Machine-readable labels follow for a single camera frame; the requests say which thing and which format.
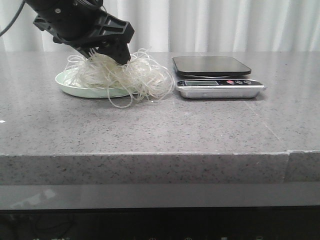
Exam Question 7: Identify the white vermicelli noodle bundle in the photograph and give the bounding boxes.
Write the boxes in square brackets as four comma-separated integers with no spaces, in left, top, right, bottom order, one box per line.
[63,48,175,108]

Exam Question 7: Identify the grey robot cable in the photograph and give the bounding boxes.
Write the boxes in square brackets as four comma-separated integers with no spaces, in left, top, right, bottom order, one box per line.
[0,0,26,38]

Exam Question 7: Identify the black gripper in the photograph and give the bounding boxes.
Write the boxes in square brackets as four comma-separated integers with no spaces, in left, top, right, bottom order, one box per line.
[26,0,134,64]

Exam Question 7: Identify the pale green round plate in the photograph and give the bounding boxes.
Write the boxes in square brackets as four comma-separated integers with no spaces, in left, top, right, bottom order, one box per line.
[55,70,129,99]

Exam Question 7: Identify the black silver kitchen scale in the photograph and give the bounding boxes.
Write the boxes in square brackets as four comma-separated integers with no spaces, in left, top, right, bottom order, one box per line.
[172,56,266,99]

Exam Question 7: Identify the white pleated curtain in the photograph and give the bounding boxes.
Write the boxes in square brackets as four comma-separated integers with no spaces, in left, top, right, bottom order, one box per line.
[0,0,320,53]

